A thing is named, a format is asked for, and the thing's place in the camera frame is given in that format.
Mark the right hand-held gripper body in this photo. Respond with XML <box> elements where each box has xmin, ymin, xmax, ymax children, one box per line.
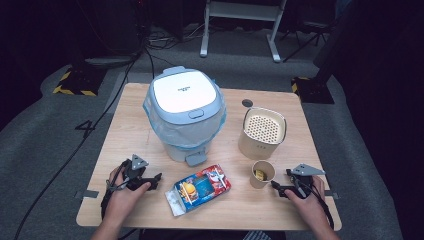
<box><xmin>285</xmin><ymin>163</ymin><xmax>326</xmax><ymax>200</ymax></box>

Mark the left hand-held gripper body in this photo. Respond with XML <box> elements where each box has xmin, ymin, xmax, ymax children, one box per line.
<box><xmin>121</xmin><ymin>153</ymin><xmax>149</xmax><ymax>192</ymax></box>

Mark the brown paper cup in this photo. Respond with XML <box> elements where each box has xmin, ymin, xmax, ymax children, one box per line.
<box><xmin>249</xmin><ymin>159</ymin><xmax>277</xmax><ymax>190</ymax></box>

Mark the colourful snack packet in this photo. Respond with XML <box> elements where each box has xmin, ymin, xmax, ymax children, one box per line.
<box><xmin>164</xmin><ymin>163</ymin><xmax>232</xmax><ymax>217</ymax></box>

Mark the beige strainer bin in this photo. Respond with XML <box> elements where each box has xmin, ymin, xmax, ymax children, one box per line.
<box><xmin>237</xmin><ymin>106</ymin><xmax>288</xmax><ymax>161</ymax></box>

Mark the blue white pedal trash can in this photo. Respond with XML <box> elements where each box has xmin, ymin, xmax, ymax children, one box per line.
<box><xmin>142</xmin><ymin>65</ymin><xmax>228</xmax><ymax>168</ymax></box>

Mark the person's right hand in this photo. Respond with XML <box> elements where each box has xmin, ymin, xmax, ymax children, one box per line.
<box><xmin>284</xmin><ymin>175</ymin><xmax>330</xmax><ymax>228</ymax></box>

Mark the person's left hand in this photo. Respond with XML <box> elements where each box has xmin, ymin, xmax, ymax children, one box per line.
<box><xmin>105</xmin><ymin>166</ymin><xmax>152</xmax><ymax>222</ymax></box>

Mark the striped cloth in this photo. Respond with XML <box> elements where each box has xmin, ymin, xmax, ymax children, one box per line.
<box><xmin>242</xmin><ymin>230</ymin><xmax>273</xmax><ymax>240</ymax></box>

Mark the clear blue-edged trash bag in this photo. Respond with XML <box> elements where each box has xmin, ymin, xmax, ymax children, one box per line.
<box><xmin>142</xmin><ymin>89</ymin><xmax>228</xmax><ymax>150</ymax></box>

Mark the black yellow striped base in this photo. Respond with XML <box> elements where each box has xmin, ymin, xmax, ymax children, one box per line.
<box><xmin>52</xmin><ymin>68</ymin><xmax>101</xmax><ymax>97</ymax></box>
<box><xmin>290</xmin><ymin>77</ymin><xmax>335</xmax><ymax>105</ymax></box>

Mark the black tripod stand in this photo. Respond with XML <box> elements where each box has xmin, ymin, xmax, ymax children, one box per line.
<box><xmin>281</xmin><ymin>21</ymin><xmax>334</xmax><ymax>63</ymax></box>

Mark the white metal stand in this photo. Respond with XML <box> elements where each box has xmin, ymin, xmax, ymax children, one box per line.
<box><xmin>199</xmin><ymin>0</ymin><xmax>288</xmax><ymax>64</ymax></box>

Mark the right hand-held gripper cable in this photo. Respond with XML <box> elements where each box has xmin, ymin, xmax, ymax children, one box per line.
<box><xmin>293</xmin><ymin>176</ymin><xmax>335</xmax><ymax>230</ymax></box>

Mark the hand-held gripper cable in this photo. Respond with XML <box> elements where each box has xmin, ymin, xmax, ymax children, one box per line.
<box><xmin>99</xmin><ymin>159</ymin><xmax>132</xmax><ymax>221</ymax></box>
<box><xmin>293</xmin><ymin>176</ymin><xmax>335</xmax><ymax>230</ymax></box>

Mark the left hand-held gripper cable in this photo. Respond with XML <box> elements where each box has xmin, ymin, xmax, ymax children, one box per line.
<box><xmin>99</xmin><ymin>159</ymin><xmax>132</xmax><ymax>221</ymax></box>

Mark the long black floor cable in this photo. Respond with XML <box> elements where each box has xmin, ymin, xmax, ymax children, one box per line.
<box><xmin>13</xmin><ymin>43</ymin><xmax>148</xmax><ymax>240</ymax></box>

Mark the grey floor cable cover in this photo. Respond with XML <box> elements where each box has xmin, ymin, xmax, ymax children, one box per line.
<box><xmin>84</xmin><ymin>56</ymin><xmax>134</xmax><ymax>68</ymax></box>

